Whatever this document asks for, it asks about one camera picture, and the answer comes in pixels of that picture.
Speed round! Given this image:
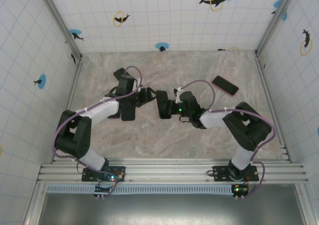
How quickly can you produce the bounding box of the controller board with green light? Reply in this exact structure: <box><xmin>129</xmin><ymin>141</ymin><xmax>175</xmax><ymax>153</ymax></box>
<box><xmin>93</xmin><ymin>179</ymin><xmax>118</xmax><ymax>200</ymax></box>
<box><xmin>230</xmin><ymin>183</ymin><xmax>250</xmax><ymax>201</ymax></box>

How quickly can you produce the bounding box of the aluminium side rail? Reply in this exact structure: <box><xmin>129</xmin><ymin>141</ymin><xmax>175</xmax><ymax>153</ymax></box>
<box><xmin>51</xmin><ymin>56</ymin><xmax>84</xmax><ymax>164</ymax></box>
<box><xmin>254</xmin><ymin>52</ymin><xmax>293</xmax><ymax>164</ymax></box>

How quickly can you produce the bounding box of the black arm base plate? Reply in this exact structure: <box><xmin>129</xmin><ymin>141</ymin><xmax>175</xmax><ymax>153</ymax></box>
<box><xmin>81</xmin><ymin>166</ymin><xmax>127</xmax><ymax>183</ymax></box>
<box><xmin>213</xmin><ymin>165</ymin><xmax>259</xmax><ymax>182</ymax></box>

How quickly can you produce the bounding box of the grey metal sheet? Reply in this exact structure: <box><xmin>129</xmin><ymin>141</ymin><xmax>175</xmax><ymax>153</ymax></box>
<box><xmin>37</xmin><ymin>192</ymin><xmax>308</xmax><ymax>225</ymax></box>

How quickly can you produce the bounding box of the aluminium frame post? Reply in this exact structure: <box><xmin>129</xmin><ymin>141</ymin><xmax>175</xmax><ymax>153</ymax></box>
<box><xmin>254</xmin><ymin>0</ymin><xmax>300</xmax><ymax>55</ymax></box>
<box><xmin>34</xmin><ymin>0</ymin><xmax>83</xmax><ymax>61</ymax></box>

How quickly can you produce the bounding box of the dark green smartphone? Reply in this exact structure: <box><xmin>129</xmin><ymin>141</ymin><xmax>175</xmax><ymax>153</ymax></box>
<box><xmin>113</xmin><ymin>67</ymin><xmax>129</xmax><ymax>81</ymax></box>

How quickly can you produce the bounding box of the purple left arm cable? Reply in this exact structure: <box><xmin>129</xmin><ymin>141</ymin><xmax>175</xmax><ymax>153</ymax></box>
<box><xmin>51</xmin><ymin>65</ymin><xmax>143</xmax><ymax>198</ymax></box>

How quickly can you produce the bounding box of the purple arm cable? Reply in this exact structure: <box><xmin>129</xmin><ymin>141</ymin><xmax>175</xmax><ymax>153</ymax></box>
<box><xmin>179</xmin><ymin>79</ymin><xmax>279</xmax><ymax>200</ymax></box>
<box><xmin>51</xmin><ymin>65</ymin><xmax>143</xmax><ymax>198</ymax></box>

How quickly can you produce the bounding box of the red phone case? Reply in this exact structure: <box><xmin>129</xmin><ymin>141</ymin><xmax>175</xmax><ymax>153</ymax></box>
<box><xmin>211</xmin><ymin>75</ymin><xmax>240</xmax><ymax>97</ymax></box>

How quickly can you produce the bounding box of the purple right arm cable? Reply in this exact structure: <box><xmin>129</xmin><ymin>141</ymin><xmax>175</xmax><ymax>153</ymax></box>
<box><xmin>179</xmin><ymin>79</ymin><xmax>279</xmax><ymax>200</ymax></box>

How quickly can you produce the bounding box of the wide aluminium mounting rail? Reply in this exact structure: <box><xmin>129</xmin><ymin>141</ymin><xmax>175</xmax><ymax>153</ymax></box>
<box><xmin>37</xmin><ymin>159</ymin><xmax>309</xmax><ymax>185</ymax></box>

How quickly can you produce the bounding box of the slotted white cable duct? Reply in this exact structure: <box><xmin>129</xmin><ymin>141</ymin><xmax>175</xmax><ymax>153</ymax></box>
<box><xmin>46</xmin><ymin>184</ymin><xmax>236</xmax><ymax>195</ymax></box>

